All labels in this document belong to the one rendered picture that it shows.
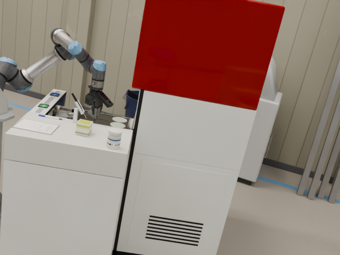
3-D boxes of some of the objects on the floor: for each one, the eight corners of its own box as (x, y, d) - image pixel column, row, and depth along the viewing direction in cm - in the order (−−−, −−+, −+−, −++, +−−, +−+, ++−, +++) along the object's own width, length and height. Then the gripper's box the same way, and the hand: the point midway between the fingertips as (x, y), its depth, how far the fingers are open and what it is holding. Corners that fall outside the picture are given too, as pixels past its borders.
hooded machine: (260, 166, 464) (294, 55, 418) (257, 188, 407) (295, 62, 361) (205, 151, 478) (231, 41, 432) (194, 169, 422) (223, 46, 375)
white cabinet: (120, 210, 323) (136, 119, 295) (103, 298, 232) (123, 179, 205) (43, 198, 318) (51, 104, 290) (-5, 283, 228) (0, 159, 200)
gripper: (95, 83, 235) (91, 116, 242) (85, 85, 227) (81, 119, 235) (106, 87, 232) (101, 120, 239) (96, 89, 224) (92, 123, 231)
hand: (95, 119), depth 235 cm, fingers closed
